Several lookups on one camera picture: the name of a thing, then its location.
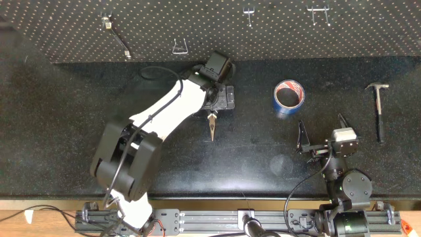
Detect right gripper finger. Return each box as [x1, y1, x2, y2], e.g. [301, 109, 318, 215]
[297, 120, 311, 154]
[337, 113, 350, 130]

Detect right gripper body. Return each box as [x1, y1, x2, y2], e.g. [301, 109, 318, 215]
[295, 140, 360, 163]

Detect roll of blue tape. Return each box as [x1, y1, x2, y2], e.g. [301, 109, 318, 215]
[272, 78, 306, 116]

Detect black and white pliers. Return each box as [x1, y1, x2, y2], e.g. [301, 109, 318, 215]
[207, 111, 218, 142]

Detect black pegboard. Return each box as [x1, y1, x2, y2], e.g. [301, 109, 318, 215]
[0, 0, 421, 64]

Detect hammer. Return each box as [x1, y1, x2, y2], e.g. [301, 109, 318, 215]
[364, 82, 390, 144]

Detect metal hook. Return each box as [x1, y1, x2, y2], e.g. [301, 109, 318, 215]
[243, 7, 256, 28]
[305, 5, 332, 27]
[172, 38, 189, 55]
[100, 11, 113, 30]

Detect wrench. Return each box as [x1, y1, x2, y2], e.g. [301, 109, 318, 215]
[104, 18, 132, 60]

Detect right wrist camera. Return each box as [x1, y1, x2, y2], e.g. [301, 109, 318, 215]
[330, 127, 359, 144]

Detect black cable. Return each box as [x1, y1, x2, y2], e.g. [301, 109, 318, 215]
[283, 147, 333, 236]
[104, 65, 184, 211]

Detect mounting rail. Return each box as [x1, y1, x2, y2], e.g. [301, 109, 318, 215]
[74, 200, 403, 236]

